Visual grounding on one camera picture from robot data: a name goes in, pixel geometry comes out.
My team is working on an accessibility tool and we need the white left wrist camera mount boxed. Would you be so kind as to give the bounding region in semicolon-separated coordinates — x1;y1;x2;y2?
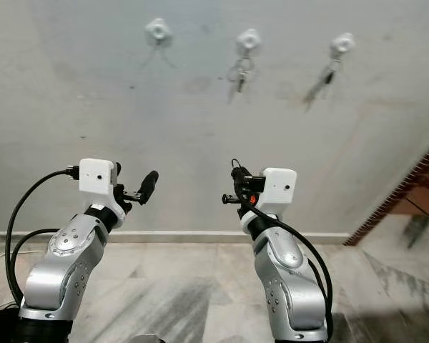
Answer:
79;158;126;219

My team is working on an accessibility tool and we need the black round object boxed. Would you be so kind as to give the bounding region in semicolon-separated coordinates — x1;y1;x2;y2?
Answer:
0;300;22;343

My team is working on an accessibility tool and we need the red mosaic tile strip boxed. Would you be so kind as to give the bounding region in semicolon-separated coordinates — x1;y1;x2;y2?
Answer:
345;136;429;246

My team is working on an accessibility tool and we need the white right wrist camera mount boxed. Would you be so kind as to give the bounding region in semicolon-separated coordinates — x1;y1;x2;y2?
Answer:
240;168;297;233

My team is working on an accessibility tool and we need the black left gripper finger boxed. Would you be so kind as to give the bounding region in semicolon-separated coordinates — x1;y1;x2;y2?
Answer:
139;170;159;205

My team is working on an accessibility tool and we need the black-headed key on ring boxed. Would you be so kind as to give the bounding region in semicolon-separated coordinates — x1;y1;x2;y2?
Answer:
318;59;342;90

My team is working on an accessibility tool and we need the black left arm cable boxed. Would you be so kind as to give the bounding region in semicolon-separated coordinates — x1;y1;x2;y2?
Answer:
11;229;61;301

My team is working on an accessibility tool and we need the white square wall hook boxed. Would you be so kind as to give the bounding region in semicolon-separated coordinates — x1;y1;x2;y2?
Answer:
236;29;262;58
145;18;172;48
330;32;356;61

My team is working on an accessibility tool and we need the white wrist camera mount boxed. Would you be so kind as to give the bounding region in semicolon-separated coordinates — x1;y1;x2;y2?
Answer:
79;158;126;219
240;168;297;233

